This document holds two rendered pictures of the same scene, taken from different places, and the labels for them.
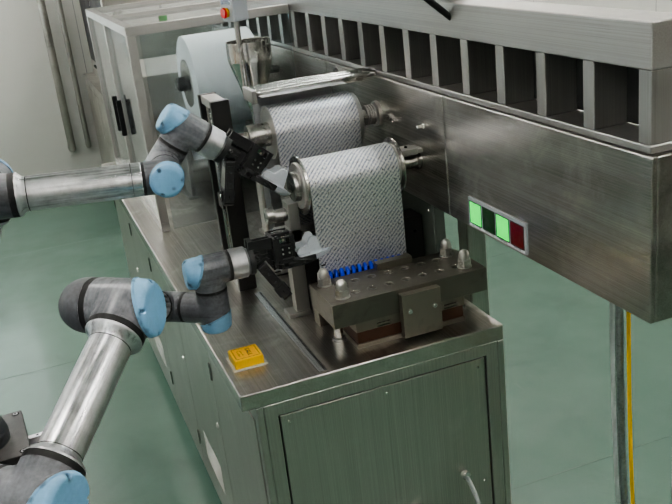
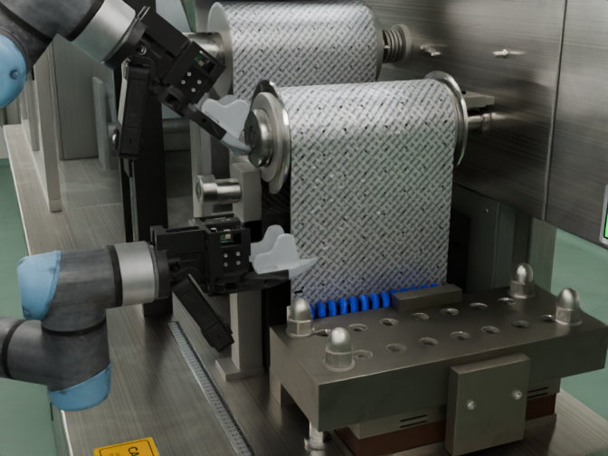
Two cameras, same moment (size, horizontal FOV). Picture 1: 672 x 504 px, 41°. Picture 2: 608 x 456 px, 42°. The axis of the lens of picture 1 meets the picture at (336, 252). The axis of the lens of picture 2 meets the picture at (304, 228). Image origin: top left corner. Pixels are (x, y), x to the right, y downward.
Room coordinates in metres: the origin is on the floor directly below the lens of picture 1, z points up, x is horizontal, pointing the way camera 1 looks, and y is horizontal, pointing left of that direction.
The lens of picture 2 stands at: (1.13, 0.08, 1.46)
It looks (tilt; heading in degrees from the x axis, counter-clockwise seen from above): 18 degrees down; 357
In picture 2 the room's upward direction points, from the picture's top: straight up
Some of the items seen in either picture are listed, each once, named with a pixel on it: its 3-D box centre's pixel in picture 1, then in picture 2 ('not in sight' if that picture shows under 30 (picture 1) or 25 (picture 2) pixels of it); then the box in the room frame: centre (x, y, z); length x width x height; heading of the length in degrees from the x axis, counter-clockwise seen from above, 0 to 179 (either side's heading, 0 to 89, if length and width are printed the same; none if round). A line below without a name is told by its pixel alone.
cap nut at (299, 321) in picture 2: (323, 276); (299, 315); (2.03, 0.04, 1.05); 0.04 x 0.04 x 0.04
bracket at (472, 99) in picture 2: (408, 149); (466, 98); (2.25, -0.21, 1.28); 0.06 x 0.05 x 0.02; 108
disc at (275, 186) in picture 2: (299, 185); (269, 137); (2.15, 0.07, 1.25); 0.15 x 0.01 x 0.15; 18
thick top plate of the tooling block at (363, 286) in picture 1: (398, 286); (438, 346); (2.03, -0.14, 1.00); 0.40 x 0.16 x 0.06; 108
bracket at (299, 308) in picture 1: (290, 259); (235, 273); (2.17, 0.12, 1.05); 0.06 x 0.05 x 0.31; 108
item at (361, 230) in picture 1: (361, 233); (373, 239); (2.13, -0.07, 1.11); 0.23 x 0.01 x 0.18; 108
